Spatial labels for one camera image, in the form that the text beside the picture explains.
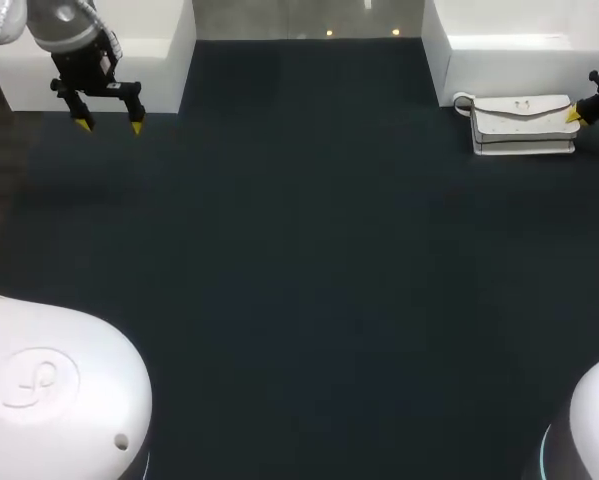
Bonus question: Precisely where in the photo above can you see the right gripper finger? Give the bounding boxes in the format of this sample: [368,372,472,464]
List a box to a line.
[564,99,599,127]

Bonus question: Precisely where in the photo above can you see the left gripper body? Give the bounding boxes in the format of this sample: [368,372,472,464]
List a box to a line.
[35,39,144,101]

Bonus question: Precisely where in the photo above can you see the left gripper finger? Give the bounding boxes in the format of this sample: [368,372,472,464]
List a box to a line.
[123,92,147,137]
[64,92,97,134]

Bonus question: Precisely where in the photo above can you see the white leather handbag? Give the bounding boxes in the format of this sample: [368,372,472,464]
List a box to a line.
[452,93,581,158]

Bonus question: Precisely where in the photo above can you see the large white block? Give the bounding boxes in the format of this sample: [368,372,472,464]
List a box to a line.
[421,0,599,109]
[0,0,196,114]

